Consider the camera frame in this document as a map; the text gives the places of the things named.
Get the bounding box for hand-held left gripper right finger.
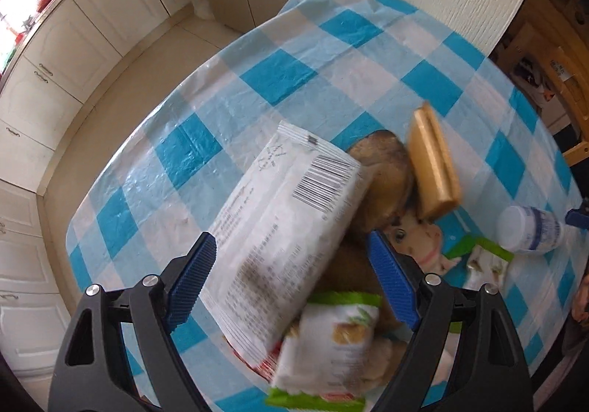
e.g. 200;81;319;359
368;230;535;412

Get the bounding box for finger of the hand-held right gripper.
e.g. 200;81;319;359
566;198;589;227

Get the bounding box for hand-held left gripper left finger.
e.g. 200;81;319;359
48;232;217;412

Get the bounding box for white plastic bottle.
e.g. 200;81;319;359
496;205;566;255

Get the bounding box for white barcode snack packet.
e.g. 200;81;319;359
202;121;362;369

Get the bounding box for blue cartoon face packet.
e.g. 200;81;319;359
384;212;462;276

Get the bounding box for white green snack packet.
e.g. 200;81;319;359
264;291;382;410

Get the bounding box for small green white wrapper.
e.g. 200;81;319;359
444;235;515;291

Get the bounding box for yellow sponge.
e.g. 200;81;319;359
408;102;462;220

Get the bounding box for plain cardboard box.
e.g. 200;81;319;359
490;0;560;86

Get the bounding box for blue checked tablecloth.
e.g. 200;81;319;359
64;0;585;412

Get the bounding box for white kitchen cabinets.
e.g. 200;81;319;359
0;0;258;378

